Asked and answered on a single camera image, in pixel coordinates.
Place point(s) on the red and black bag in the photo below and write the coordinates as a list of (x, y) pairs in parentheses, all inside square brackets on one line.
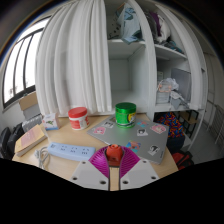
[(183, 159)]

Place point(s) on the black metal rack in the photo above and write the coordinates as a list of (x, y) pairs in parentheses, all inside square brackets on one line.
[(190, 121)]

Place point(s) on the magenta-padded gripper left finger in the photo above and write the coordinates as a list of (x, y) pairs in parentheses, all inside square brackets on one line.
[(88, 173)]

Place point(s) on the white shelf unit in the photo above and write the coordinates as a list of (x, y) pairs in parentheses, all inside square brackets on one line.
[(126, 76)]

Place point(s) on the green metal tin can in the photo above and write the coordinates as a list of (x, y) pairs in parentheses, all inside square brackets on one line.
[(125, 115)]

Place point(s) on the brown cardboard box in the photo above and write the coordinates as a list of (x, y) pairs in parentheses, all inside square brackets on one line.
[(28, 101)]

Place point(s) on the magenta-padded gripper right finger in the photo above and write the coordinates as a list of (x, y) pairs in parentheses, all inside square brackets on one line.
[(140, 173)]

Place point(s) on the silver laptop with stickers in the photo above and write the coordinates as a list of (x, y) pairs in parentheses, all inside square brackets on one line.
[(120, 136)]

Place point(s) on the yellow pink paperback book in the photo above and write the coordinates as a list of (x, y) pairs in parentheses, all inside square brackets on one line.
[(30, 138)]

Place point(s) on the light blue power strip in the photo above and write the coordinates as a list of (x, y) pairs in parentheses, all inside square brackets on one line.
[(70, 151)]

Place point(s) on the white jar with red lid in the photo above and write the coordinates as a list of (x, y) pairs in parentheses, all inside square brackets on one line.
[(78, 119)]

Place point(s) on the small white printed box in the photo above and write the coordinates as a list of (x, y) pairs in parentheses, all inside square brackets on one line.
[(50, 121)]

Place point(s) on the orange-red charger block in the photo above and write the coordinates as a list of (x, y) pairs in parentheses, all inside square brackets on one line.
[(114, 154)]

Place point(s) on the dark-framed window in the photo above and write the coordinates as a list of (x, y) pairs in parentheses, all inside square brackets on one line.
[(20, 66)]

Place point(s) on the colourful patterned bag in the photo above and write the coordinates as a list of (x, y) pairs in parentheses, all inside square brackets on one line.
[(171, 125)]

